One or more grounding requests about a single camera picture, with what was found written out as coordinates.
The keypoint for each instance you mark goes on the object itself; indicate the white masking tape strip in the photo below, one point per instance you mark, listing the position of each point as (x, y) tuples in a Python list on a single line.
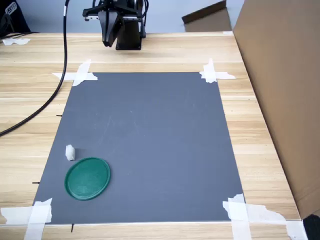
[(93, 77), (209, 66), (83, 68), (240, 230), (15, 215), (226, 75), (265, 212), (37, 230)]

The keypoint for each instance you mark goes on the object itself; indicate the round green lid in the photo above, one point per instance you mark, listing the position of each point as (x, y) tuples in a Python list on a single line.
[(87, 178)]

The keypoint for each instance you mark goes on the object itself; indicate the black rounded object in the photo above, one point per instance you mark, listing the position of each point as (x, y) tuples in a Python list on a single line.
[(313, 230)]

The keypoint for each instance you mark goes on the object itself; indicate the large brown cardboard partition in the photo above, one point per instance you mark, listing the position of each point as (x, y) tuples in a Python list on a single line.
[(287, 100)]

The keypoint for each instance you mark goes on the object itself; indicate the dark grey mat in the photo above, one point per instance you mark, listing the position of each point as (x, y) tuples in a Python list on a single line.
[(150, 137)]

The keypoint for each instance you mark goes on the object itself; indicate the small white plastic terminal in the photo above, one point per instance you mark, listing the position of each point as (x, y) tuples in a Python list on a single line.
[(70, 152)]

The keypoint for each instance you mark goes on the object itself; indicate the small white tape piece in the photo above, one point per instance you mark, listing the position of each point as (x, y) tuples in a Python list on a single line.
[(227, 32)]

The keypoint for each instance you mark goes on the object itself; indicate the crumpled white tape piece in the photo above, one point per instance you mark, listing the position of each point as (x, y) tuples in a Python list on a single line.
[(11, 41)]

